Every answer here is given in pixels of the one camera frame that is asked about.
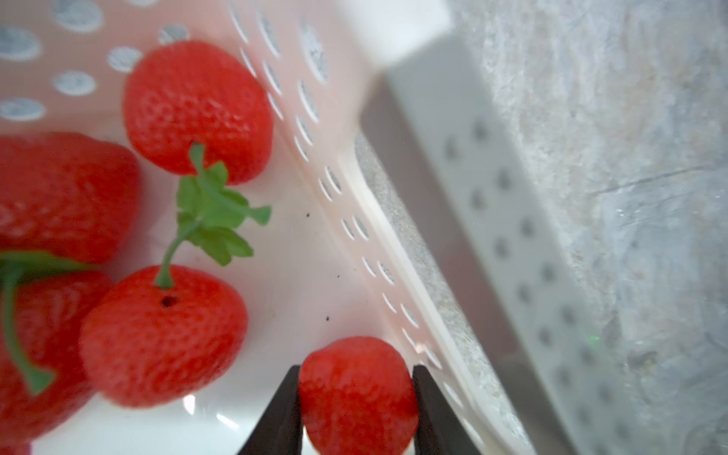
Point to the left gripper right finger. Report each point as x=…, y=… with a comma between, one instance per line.
x=439, y=431

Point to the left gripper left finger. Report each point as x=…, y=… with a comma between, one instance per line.
x=279, y=430

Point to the white perforated plastic basket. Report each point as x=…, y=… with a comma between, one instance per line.
x=329, y=265

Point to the strawberry lone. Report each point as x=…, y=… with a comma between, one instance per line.
x=357, y=397

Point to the strawberry centre cluster right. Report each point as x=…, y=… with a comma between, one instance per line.
x=44, y=301

